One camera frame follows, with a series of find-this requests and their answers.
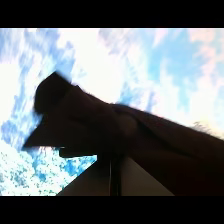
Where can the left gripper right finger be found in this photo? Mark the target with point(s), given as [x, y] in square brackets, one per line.
[140, 181]

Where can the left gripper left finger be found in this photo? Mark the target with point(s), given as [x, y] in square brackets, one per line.
[96, 181]

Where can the black garment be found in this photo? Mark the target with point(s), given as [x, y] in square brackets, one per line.
[100, 123]

